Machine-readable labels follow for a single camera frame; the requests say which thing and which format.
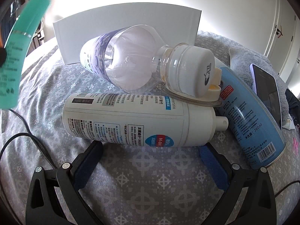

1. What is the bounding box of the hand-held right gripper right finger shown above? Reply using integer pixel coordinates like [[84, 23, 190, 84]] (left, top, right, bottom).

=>
[[199, 145, 275, 225]]

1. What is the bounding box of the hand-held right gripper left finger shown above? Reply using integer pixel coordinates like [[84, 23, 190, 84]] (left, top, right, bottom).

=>
[[26, 141, 104, 225]]

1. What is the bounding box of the teal tube bottle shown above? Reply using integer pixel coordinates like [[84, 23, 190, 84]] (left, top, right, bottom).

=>
[[0, 0, 52, 110]]

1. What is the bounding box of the white foam pump bottle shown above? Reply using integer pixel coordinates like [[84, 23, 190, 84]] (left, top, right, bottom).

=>
[[62, 92, 229, 149]]

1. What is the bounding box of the small desk fan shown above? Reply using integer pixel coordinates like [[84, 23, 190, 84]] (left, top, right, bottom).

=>
[[35, 18, 47, 38]]

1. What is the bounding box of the blue spray can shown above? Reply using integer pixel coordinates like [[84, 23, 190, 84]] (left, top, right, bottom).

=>
[[206, 61, 287, 170]]

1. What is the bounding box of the grey patterned bedsheet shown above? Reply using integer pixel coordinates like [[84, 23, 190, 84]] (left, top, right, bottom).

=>
[[0, 29, 300, 225]]

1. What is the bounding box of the pink small item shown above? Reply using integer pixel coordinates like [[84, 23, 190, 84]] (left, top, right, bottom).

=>
[[291, 136, 300, 157]]

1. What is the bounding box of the white paper tag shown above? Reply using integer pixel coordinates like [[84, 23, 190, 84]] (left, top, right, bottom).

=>
[[282, 115, 296, 130]]

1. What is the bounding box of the smartphone with purple case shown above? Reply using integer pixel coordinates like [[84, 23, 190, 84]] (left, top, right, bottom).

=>
[[249, 63, 283, 131]]

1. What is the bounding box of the dark cloth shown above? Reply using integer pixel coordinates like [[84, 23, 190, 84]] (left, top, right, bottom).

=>
[[285, 87, 300, 106]]

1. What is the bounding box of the clear plastic drink bottle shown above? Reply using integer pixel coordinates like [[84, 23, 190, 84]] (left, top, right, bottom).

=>
[[79, 24, 215, 98]]

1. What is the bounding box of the grey plush pillow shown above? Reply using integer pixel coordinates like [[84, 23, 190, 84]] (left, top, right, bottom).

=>
[[228, 46, 290, 128]]

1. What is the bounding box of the white wardrobe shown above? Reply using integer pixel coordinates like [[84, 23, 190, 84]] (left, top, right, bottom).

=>
[[264, 0, 300, 99]]

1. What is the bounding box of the black braided cable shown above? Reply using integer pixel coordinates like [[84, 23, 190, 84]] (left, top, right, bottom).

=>
[[0, 109, 57, 170], [274, 180, 300, 198]]

